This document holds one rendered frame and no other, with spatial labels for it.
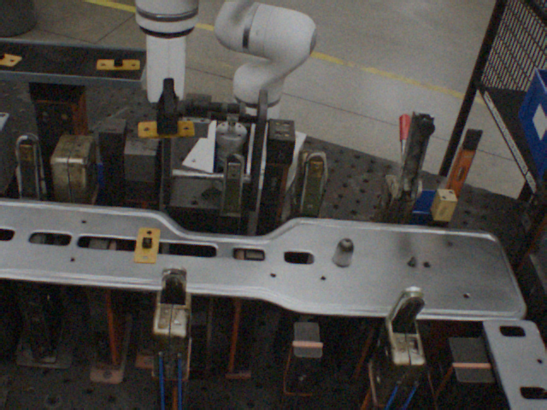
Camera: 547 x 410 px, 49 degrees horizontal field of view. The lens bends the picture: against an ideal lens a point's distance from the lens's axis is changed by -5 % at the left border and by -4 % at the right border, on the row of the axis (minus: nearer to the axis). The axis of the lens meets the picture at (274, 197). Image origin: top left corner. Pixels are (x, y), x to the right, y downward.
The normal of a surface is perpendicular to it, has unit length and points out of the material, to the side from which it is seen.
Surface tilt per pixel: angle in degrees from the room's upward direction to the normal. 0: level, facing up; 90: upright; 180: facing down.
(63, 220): 0
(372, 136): 0
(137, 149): 0
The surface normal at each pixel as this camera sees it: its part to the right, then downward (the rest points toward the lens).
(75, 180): 0.02, 0.65
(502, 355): 0.11, -0.76
